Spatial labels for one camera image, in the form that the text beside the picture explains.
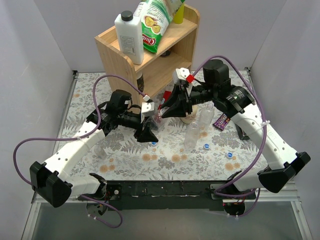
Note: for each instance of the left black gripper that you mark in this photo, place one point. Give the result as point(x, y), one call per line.
point(141, 125)

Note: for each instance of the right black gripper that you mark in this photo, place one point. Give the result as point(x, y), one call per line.
point(187, 99)

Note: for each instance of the clear plastic bottle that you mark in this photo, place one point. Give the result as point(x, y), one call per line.
point(206, 116)
point(192, 135)
point(157, 122)

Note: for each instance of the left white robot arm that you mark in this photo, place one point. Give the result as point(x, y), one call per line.
point(51, 179)

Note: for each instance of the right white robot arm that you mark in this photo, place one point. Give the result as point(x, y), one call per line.
point(276, 162)

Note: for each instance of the beige lotion bottle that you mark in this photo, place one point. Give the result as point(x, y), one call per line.
point(190, 117)

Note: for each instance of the clear plastic bottle front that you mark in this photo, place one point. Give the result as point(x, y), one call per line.
point(192, 135)

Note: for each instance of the dark bottle in shelf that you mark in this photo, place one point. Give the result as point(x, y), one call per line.
point(140, 81)

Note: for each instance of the blue bottle cap middle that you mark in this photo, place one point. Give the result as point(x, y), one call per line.
point(206, 146)

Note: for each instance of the yellow bottle on shelf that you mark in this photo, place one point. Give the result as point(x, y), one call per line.
point(179, 15)

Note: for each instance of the white bottle black cap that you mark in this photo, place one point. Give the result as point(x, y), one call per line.
point(129, 34)

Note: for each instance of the red box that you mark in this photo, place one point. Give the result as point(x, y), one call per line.
point(165, 97)

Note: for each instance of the wooden shelf unit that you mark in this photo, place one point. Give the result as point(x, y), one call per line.
point(176, 50)

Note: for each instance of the purple candy bar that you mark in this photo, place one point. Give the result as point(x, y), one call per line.
point(221, 122)

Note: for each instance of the small clear glass cup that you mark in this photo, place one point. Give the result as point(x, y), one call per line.
point(100, 152)

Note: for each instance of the floral table mat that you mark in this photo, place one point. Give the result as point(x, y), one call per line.
point(127, 159)

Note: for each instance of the black base bar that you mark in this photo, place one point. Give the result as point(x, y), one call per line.
point(163, 194)

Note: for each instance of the black green box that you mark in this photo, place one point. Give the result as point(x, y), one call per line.
point(241, 134)

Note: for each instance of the green chips bag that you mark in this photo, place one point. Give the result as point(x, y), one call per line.
point(155, 16)

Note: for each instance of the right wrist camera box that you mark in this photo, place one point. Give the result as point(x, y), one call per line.
point(182, 76)

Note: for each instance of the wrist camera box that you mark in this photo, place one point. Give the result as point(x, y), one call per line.
point(182, 76)
point(148, 109)

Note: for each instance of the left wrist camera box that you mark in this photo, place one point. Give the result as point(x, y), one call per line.
point(148, 109)

